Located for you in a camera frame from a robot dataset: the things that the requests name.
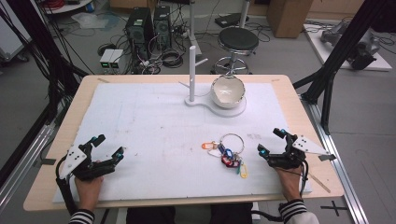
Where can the round white table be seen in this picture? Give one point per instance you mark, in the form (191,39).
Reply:
(67,6)

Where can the slim black computer tower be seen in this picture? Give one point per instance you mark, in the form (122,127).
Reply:
(162,26)

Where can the white floor board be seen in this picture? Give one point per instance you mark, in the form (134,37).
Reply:
(320,53)

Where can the white bowl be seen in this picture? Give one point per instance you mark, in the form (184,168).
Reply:
(228,93)

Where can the person's left hand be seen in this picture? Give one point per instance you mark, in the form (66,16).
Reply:
(88,193)

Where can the thin wooden stick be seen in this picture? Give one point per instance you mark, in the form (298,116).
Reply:
(319,183)

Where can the large black computer tower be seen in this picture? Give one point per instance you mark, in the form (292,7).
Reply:
(138,29)

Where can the grey tape piece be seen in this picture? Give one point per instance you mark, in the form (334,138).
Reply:
(48,161)

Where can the black metal frame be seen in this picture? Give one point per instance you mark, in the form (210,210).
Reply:
(336,56)
(40,46)

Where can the white foam mat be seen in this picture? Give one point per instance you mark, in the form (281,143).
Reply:
(155,140)

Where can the black tape cross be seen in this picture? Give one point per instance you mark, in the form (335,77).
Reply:
(334,207)

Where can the aluminium rail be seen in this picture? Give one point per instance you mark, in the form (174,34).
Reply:
(21,165)
(336,165)

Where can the white stand with pole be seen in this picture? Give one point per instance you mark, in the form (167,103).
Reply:
(192,74)

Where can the small white power supply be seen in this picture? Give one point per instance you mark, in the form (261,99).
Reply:
(115,59)
(106,59)

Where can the black round stool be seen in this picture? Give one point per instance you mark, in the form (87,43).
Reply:
(238,39)

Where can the brown cardboard box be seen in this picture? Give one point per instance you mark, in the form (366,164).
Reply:
(288,17)

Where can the black flat case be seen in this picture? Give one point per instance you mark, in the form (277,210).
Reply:
(230,19)

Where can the clear plastic sheet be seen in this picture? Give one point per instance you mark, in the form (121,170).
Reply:
(90,20)

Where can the white table leg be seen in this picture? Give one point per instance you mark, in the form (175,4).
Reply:
(244,12)
(192,21)

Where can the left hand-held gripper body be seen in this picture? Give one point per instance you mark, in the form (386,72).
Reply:
(93,169)

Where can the person's right hand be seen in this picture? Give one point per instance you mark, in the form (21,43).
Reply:
(291,185)

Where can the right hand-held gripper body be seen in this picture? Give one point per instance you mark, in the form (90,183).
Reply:
(288,160)

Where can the grey machine on board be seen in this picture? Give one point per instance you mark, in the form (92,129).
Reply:
(361,43)

